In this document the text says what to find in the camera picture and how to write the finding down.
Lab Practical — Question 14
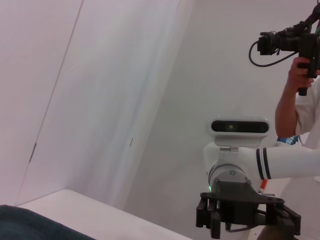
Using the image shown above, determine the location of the right gripper thin cable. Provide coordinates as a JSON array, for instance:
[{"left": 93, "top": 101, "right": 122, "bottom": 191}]
[{"left": 225, "top": 221, "right": 258, "bottom": 233}]

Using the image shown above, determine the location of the black video camera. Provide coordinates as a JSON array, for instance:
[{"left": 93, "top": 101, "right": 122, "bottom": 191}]
[{"left": 257, "top": 4, "right": 320, "bottom": 97}]

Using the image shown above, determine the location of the blue lanyard badge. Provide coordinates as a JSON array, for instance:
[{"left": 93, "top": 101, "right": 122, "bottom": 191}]
[{"left": 276, "top": 135, "right": 300, "bottom": 146}]

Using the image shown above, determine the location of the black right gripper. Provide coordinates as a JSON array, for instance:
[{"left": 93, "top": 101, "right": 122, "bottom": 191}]
[{"left": 195, "top": 177, "right": 303, "bottom": 239}]

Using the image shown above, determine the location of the person's bare forearm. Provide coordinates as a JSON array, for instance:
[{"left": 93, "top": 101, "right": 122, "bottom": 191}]
[{"left": 274, "top": 83, "right": 301, "bottom": 139}]

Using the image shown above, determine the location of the dark teal lunch bag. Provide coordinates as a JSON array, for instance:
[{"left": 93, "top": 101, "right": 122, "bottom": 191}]
[{"left": 0, "top": 204, "right": 97, "bottom": 240}]

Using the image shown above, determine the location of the dark camera cable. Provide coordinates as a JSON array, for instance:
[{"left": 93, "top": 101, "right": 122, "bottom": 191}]
[{"left": 248, "top": 40, "right": 299, "bottom": 68}]

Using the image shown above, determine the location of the white shirt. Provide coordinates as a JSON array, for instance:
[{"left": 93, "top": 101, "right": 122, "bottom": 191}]
[{"left": 294, "top": 76, "right": 320, "bottom": 151}]

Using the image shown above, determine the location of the person's hand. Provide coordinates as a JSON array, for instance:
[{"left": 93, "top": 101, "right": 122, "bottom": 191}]
[{"left": 288, "top": 56, "right": 315, "bottom": 95}]

